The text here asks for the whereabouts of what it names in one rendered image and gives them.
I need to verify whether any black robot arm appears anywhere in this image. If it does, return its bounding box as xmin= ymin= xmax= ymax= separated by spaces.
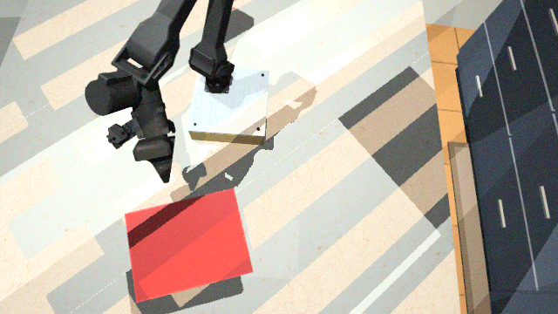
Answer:
xmin=85 ymin=0 xmax=235 ymax=150

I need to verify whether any red rectangular lid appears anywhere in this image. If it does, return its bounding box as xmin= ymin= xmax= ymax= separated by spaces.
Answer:
xmin=125 ymin=188 xmax=253 ymax=303

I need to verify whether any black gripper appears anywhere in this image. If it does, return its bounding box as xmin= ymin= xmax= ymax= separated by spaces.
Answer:
xmin=131 ymin=99 xmax=176 ymax=184

